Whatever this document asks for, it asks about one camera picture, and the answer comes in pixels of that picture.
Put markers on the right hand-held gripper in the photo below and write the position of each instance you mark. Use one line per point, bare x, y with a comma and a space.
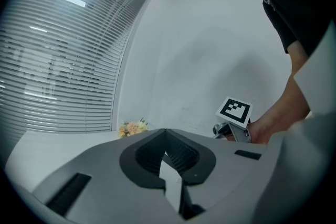
233, 112

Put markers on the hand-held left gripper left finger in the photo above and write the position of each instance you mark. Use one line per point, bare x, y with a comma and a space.
105, 191

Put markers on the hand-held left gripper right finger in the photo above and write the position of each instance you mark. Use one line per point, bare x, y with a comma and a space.
225, 170

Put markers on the person's right forearm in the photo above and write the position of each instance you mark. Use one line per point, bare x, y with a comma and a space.
286, 112

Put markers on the yellow flower bouquet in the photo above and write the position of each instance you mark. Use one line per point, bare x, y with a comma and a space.
132, 128

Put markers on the white window blinds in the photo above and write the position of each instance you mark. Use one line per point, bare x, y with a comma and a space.
65, 60

